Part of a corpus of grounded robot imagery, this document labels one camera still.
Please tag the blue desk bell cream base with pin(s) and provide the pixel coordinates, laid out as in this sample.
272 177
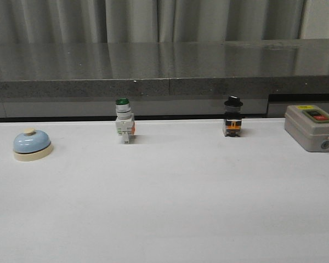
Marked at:
31 145

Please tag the grey stone counter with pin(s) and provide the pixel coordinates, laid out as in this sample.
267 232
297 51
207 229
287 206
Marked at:
81 81

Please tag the grey curtain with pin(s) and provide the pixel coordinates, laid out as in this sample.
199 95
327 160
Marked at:
161 21

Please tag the green pushbutton switch white body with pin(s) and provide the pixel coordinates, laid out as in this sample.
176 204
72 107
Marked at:
125 123

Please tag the black rotary selector switch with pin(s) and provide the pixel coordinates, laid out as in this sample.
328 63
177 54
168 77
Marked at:
232 121

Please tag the grey push button switch box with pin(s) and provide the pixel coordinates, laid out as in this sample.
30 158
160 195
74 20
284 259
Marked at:
309 126

